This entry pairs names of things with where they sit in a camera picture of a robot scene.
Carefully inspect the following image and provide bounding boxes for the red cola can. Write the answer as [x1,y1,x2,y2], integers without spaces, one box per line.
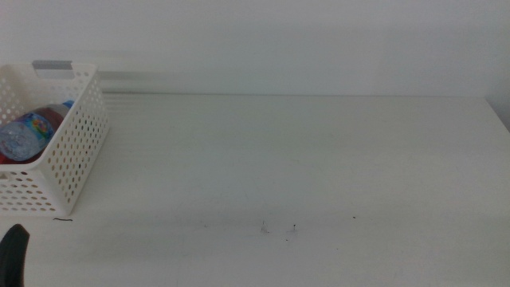
[0,103,72,165]

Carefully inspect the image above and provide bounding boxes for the small water bottle blue cap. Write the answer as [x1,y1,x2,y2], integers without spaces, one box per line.
[0,99,76,163]

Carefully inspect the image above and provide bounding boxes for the white perforated plastic basket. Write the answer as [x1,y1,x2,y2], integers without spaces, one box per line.
[0,59,109,218]

